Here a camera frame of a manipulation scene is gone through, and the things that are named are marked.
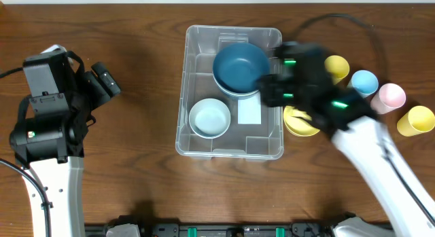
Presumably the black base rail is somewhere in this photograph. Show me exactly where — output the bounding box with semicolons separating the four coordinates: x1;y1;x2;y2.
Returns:
84;222;341;237

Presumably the light blue cup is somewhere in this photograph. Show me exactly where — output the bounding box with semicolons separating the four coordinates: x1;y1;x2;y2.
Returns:
347;70;379;98

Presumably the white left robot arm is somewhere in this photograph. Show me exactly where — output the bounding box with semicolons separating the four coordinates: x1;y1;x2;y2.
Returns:
10;47;121;236

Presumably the pink cup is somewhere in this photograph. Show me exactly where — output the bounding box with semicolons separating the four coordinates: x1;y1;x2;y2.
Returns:
370;83;406;114

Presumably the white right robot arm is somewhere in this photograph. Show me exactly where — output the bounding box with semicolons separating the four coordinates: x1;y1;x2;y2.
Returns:
257;75;434;236

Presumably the white label in bin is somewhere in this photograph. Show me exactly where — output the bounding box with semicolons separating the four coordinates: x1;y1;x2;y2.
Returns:
237;92;262;125

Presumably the clear plastic storage bin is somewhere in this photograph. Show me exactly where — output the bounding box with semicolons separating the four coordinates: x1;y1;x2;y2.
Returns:
175;25;284;161

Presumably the grey bowl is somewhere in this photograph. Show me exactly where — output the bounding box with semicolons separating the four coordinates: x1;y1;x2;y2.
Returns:
188;98;231;139

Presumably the yellow bowl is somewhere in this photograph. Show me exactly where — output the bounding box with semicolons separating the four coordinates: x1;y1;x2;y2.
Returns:
283;106;319;136

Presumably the yellow cup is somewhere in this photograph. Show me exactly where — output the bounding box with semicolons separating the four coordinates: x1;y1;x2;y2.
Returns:
324;55;350;84
397;105;434;136

